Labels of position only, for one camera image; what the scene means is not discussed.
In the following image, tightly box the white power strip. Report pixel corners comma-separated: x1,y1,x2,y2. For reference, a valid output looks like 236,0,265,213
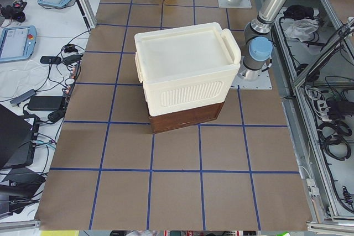
316,99,331,122

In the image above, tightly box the black cloth bundle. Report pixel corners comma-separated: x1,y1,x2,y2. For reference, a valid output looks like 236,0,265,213
283,5,314,20

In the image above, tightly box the blue teach pendant lower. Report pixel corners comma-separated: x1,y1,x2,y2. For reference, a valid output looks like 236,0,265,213
1,25,37,63

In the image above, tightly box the black laptop computer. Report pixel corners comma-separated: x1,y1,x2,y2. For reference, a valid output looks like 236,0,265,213
1,106,39,169

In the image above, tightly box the white crumpled cloth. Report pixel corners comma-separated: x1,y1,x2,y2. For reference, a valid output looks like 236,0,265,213
284,18,319,42

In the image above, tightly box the black phone device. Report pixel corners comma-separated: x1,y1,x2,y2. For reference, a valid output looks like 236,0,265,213
40,56,61,65

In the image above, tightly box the grey usb hub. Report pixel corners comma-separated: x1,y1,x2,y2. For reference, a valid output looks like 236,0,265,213
10,89,37,106

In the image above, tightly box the dark brown wooden drawer cabinet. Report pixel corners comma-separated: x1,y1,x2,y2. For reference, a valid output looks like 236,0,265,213
149,102,224,133

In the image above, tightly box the cream plastic storage box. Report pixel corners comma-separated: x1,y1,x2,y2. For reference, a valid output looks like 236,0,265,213
134,22,241,117

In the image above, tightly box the black power adapter brick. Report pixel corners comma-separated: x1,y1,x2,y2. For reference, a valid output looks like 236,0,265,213
28,96,63,111

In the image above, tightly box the black camera device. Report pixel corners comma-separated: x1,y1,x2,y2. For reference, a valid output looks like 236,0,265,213
1,1,27,23

